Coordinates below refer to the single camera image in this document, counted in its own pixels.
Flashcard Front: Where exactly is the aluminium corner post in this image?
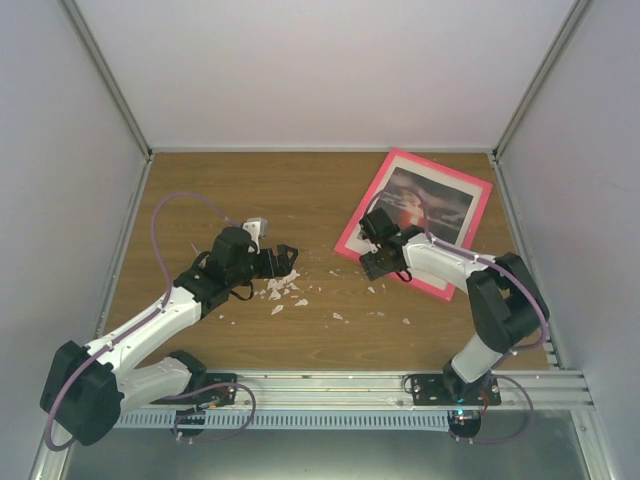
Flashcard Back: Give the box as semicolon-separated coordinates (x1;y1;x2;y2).
58;0;153;162
491;0;593;162

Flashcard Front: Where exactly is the grey slotted cable duct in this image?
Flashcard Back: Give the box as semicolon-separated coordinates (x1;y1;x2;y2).
116;409;449;432

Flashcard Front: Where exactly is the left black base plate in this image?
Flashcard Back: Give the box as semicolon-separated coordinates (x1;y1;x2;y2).
182;372;238;407

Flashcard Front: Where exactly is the left aluminium corner post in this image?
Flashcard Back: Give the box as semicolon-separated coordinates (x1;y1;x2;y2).
58;0;153;162

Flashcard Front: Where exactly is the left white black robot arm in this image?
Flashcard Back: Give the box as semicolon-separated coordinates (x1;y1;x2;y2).
40;218;298;446

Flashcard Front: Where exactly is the pink photo frame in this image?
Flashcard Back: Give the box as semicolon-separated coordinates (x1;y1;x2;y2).
333;147;494;303

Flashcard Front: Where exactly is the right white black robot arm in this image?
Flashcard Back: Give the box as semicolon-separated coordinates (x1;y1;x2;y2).
359;208;549;405

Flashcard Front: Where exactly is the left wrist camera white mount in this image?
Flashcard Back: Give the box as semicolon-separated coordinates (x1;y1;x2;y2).
241;217;268;252

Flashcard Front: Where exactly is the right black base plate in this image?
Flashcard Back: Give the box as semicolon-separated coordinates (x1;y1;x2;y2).
402;373;502;407

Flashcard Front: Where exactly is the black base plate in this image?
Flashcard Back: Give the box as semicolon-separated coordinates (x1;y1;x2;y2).
402;373;502;407
182;372;238;407

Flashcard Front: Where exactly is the white debris pile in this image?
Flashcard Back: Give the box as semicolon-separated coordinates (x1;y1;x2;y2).
257;269;309;316

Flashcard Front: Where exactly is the right aluminium corner post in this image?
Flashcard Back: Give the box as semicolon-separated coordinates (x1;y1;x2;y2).
491;0;593;162

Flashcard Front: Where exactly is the sunset photo print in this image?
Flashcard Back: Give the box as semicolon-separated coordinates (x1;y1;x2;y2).
367;166;482;245

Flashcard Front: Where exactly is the aluminium front rail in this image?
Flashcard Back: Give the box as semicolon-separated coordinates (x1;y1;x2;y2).
119;369;596;414

